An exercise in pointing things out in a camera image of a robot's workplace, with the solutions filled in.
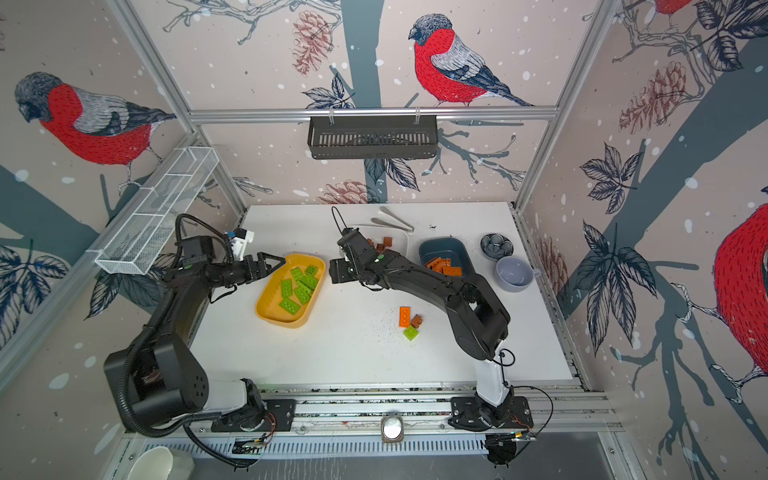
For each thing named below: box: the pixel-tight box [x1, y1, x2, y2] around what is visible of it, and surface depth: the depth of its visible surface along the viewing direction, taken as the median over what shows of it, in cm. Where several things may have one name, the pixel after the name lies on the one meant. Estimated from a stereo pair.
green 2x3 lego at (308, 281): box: [298, 274, 318, 291], surface depth 100 cm
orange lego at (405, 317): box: [399, 306, 411, 328], surface depth 92 cm
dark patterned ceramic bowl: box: [480, 233, 514, 261], surface depth 107 cm
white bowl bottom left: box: [130, 446, 174, 480], surface depth 62 cm
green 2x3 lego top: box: [294, 281, 312, 305], surface depth 97 cm
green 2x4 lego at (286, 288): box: [281, 279, 293, 299], surface depth 100 cm
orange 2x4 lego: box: [433, 258, 452, 273], surface depth 103 cm
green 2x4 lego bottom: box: [279, 298, 301, 315], surface depth 95 cm
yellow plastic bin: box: [256, 253, 326, 329], surface depth 97 cm
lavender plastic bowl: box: [495, 256, 541, 293], surface depth 97 cm
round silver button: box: [381, 415, 405, 443], surface depth 64 cm
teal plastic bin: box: [419, 238, 476, 277], surface depth 106 cm
